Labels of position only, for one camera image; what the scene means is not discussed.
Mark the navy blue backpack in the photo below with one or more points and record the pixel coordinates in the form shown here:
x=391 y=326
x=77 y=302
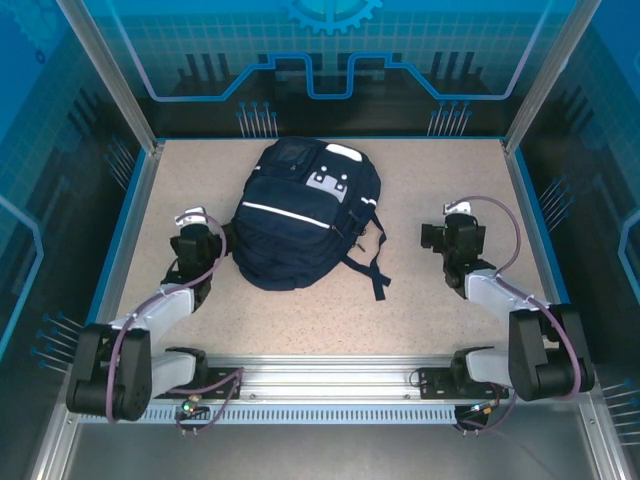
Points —
x=290 y=240

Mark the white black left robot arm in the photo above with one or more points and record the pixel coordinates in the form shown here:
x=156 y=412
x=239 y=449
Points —
x=160 y=310

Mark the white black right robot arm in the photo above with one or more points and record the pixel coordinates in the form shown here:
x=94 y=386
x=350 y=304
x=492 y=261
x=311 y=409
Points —
x=490 y=295

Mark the connector with green light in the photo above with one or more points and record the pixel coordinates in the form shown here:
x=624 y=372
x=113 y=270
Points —
x=190 y=404
x=482 y=407

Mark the blue printed side panel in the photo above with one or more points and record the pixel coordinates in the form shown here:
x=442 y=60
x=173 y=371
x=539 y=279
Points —
x=40 y=150
x=600 y=150

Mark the blue printed back panel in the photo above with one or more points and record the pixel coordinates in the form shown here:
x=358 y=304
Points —
x=200 y=30

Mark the steel bottom tray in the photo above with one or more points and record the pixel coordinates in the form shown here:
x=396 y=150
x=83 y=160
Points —
x=320 y=455

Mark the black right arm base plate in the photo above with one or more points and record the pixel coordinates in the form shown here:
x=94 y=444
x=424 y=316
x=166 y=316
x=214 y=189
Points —
x=431 y=382

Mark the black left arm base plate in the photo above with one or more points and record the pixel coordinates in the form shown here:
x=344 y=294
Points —
x=161 y=391

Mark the aluminium frame post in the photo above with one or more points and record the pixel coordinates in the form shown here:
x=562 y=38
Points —
x=120 y=85
x=536 y=85

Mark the aluminium front rail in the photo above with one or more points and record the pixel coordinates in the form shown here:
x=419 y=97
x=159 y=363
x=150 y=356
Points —
x=325 y=380

